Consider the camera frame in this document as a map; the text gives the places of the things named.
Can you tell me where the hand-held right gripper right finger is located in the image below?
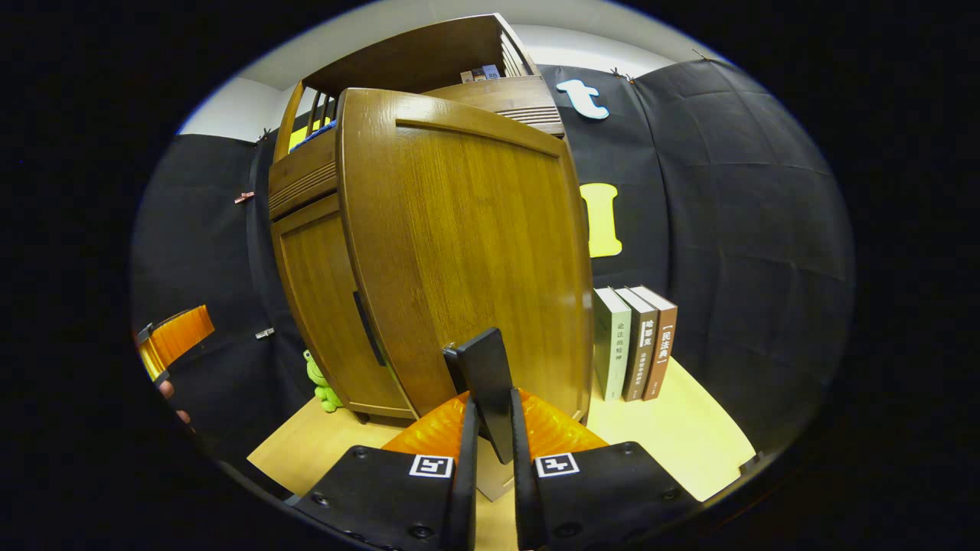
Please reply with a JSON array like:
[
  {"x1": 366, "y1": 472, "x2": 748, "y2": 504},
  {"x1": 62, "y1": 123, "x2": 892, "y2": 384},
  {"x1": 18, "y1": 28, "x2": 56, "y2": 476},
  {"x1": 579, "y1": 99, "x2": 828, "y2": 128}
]
[{"x1": 509, "y1": 388, "x2": 701, "y2": 551}]

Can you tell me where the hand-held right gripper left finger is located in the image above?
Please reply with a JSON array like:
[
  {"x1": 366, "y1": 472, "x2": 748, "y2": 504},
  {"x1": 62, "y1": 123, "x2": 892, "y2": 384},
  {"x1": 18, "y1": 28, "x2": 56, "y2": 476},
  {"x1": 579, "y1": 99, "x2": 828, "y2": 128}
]
[{"x1": 295, "y1": 392, "x2": 479, "y2": 551}]

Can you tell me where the black door handle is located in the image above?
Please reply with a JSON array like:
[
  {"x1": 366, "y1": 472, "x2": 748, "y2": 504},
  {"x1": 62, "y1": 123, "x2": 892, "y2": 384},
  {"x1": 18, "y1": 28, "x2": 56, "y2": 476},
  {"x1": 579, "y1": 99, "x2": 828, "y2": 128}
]
[
  {"x1": 444, "y1": 328, "x2": 515, "y2": 464},
  {"x1": 352, "y1": 291, "x2": 386, "y2": 367}
]

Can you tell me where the wooden shoe cabinet door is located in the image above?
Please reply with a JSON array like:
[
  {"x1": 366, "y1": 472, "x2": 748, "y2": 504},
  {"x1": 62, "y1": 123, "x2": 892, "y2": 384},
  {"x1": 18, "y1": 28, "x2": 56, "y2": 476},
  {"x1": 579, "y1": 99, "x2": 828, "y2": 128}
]
[
  {"x1": 269, "y1": 193, "x2": 418, "y2": 420},
  {"x1": 337, "y1": 86, "x2": 595, "y2": 502}
]

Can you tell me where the wooden double-door shoe cabinet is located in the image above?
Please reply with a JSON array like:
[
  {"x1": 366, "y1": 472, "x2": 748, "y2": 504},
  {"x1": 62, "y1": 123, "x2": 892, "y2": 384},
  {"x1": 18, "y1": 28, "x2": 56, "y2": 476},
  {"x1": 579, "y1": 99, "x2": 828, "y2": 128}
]
[{"x1": 266, "y1": 13, "x2": 595, "y2": 502}]

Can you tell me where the green frog plush toy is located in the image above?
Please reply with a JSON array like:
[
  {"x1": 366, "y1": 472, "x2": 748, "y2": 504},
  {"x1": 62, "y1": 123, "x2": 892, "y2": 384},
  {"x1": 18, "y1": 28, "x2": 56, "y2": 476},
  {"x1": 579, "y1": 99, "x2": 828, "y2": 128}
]
[{"x1": 303, "y1": 350, "x2": 344, "y2": 413}]

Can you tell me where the white green book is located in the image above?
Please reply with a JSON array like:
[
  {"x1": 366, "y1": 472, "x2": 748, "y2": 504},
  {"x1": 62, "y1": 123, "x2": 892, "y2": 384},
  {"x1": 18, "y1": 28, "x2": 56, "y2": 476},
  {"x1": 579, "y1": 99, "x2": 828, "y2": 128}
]
[{"x1": 593, "y1": 287, "x2": 632, "y2": 402}]

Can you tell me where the grey book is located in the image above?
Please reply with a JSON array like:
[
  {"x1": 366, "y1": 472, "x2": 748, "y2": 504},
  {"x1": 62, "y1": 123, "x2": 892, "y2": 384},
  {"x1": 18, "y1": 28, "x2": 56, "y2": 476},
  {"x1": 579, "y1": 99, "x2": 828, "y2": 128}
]
[{"x1": 615, "y1": 287, "x2": 659, "y2": 403}]

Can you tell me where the large brown book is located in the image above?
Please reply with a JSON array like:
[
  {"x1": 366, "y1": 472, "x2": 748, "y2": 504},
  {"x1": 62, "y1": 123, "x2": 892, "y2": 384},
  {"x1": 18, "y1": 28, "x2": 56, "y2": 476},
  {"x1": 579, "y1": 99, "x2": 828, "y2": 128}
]
[{"x1": 632, "y1": 285, "x2": 678, "y2": 402}]

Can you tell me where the blue cloth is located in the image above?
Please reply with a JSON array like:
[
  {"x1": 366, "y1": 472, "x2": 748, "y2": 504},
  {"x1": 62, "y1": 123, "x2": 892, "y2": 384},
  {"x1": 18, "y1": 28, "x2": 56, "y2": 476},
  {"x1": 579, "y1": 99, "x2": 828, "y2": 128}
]
[{"x1": 289, "y1": 119, "x2": 338, "y2": 152}]

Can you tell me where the black backdrop cloth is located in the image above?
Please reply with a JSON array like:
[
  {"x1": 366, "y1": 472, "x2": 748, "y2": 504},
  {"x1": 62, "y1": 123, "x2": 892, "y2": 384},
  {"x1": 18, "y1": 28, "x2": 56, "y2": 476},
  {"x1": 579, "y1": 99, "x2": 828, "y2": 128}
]
[{"x1": 130, "y1": 57, "x2": 857, "y2": 460}]

